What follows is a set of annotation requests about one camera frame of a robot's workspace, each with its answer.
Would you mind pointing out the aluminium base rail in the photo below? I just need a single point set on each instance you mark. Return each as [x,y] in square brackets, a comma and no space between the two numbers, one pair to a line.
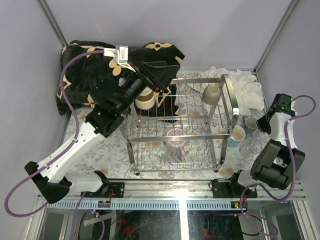
[165,195]

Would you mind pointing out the pink mug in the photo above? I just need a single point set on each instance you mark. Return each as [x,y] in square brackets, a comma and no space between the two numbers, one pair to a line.
[176,146]

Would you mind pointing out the light blue mug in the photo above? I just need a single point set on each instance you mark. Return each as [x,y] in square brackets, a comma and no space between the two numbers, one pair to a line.
[238,134]

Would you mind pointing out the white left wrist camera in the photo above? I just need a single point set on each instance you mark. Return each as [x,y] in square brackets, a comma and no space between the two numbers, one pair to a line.
[120,55]

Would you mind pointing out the aluminium frame post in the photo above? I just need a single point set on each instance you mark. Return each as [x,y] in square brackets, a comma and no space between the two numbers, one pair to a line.
[53,22]
[281,25]

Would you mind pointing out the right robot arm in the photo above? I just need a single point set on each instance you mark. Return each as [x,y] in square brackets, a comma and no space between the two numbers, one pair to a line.
[273,166]

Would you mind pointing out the left aluminium frame post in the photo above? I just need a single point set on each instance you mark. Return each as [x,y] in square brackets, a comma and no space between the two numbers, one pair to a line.
[53,22]

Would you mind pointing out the stainless steel dish rack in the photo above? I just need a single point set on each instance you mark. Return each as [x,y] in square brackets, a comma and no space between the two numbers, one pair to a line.
[187,129]

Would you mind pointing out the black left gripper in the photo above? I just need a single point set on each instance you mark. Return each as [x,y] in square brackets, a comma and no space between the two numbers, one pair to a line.
[159,73]

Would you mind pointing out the clear glass tumbler front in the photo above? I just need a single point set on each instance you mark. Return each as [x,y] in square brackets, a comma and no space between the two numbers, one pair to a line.
[257,114]

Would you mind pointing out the olive beige mug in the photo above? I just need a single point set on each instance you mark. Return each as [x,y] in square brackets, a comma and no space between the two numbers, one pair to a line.
[211,94]

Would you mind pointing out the white crumpled cloth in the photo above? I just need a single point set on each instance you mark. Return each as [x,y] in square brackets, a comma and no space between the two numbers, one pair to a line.
[247,90]

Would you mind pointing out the right aluminium frame post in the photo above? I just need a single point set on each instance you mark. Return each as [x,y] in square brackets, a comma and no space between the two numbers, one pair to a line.
[281,25]

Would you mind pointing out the black floral plush blanket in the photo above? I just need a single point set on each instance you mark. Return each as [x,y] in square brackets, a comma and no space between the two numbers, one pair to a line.
[82,77]

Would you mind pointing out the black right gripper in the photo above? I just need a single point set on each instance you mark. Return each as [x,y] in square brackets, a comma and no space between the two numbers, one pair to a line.
[261,125]

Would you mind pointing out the clear glass tumbler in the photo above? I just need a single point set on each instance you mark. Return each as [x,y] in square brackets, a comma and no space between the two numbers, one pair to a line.
[252,145]
[257,114]

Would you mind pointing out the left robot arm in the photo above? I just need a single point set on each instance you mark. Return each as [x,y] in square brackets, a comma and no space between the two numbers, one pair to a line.
[51,174]

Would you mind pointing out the floral patterned table mat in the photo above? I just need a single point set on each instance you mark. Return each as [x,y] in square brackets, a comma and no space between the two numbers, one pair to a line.
[111,157]

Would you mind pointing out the grey textured coffee mug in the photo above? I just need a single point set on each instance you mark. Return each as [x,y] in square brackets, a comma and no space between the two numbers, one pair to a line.
[249,124]

